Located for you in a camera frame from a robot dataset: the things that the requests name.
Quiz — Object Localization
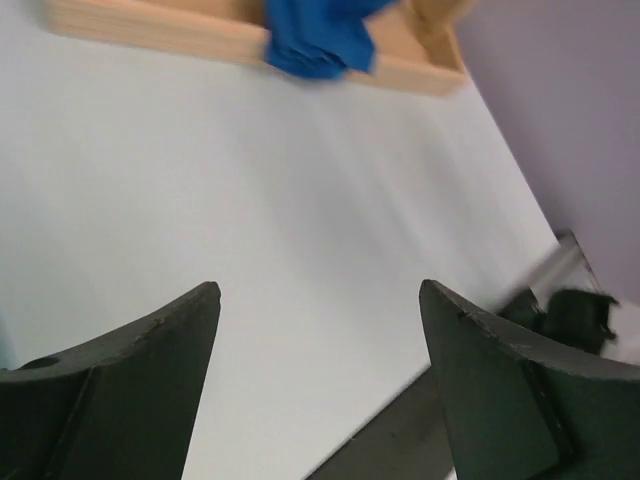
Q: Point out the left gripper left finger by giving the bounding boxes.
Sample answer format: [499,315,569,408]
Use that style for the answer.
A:
[1,282,220,479]

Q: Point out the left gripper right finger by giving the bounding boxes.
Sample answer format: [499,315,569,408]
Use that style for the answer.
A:
[419,280,639,479]

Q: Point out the blue tank top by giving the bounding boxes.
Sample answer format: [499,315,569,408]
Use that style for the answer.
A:
[264,0,392,81]

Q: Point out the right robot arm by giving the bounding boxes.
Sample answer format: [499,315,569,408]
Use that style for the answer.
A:
[497,287,639,368]

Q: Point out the wooden clothes rack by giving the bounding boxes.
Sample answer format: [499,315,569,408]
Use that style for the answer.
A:
[46,1,472,96]

